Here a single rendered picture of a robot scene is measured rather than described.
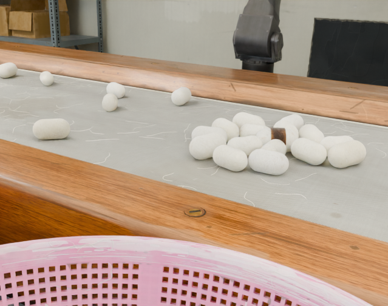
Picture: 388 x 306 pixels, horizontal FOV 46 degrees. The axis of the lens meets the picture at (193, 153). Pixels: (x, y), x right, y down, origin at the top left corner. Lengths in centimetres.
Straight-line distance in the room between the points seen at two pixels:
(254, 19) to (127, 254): 71
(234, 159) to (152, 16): 257
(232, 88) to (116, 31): 249
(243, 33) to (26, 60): 39
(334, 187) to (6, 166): 23
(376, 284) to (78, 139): 31
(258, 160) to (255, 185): 2
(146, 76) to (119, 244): 48
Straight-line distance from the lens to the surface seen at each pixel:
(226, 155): 36
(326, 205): 33
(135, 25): 298
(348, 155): 39
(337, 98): 56
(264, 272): 20
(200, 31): 275
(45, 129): 44
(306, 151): 39
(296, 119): 47
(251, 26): 87
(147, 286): 22
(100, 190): 27
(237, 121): 46
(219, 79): 62
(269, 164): 36
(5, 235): 32
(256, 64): 89
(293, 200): 33
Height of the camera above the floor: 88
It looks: 20 degrees down
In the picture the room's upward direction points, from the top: 2 degrees clockwise
